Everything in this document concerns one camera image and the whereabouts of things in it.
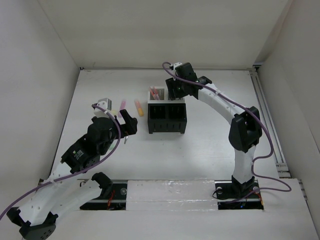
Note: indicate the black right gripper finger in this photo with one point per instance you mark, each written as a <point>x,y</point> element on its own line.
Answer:
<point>171,88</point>
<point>179,92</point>

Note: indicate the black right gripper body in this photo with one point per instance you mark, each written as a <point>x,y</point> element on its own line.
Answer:
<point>180,82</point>

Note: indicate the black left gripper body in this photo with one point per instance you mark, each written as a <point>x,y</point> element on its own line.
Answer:
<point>115,132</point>

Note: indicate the red pen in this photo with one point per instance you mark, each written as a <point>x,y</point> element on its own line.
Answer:
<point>156,94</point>

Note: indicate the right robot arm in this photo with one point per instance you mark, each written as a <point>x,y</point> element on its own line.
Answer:
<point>245,125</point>

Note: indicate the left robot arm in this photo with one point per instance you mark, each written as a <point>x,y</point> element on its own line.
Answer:
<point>38,217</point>

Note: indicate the orange highlighter marker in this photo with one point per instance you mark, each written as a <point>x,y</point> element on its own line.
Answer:
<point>139,108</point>

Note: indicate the white slotted organizer box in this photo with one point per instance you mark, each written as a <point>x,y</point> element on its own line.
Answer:
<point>164,98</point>

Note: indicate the green highlighter marker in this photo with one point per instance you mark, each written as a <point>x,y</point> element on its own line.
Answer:
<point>112,146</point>

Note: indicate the purple highlighter marker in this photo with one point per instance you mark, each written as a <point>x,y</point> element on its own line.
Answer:
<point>122,107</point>

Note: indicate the black slotted organizer box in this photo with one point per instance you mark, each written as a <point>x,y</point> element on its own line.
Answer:
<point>167,118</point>

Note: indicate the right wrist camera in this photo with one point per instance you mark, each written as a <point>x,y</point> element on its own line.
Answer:
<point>175,65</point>

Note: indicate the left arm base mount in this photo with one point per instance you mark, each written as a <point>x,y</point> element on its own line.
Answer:
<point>113,194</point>

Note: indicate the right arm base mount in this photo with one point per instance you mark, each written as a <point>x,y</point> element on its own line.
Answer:
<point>228,198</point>

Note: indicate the aluminium rail right side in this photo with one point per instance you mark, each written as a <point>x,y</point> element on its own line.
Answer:
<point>280,161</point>

